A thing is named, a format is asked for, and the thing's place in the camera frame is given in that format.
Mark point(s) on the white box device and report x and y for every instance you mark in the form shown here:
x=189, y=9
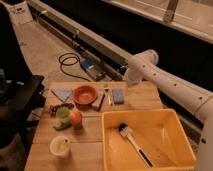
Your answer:
x=20, y=13

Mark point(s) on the red apple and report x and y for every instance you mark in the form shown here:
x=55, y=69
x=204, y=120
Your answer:
x=76, y=119

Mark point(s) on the wooden block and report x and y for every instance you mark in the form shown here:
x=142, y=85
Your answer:
x=96, y=105

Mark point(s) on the black chair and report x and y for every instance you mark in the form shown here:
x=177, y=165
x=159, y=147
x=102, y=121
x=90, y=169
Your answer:
x=20, y=89

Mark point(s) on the blue cloth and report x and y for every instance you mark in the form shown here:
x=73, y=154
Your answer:
x=62, y=94

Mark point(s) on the white suction gripper tip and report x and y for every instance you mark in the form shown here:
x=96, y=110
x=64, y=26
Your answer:
x=131, y=82

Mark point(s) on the white cup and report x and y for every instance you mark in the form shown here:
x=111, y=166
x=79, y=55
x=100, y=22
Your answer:
x=60, y=146

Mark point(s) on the orange bowl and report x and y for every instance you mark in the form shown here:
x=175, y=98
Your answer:
x=84, y=95

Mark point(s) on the green toy vegetable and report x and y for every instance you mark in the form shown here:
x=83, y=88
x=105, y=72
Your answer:
x=62, y=114

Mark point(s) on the yellow plastic tray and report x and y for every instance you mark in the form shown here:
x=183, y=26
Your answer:
x=158, y=132

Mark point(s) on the blue power box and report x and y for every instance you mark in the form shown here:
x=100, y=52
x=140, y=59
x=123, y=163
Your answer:
x=92, y=69

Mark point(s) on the blue sponge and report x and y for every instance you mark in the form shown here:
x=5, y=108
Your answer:
x=118, y=97

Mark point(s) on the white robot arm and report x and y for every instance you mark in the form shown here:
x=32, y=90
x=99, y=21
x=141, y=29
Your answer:
x=196, y=100

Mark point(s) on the dark grapes bunch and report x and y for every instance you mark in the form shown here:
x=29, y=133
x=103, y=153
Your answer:
x=54, y=108

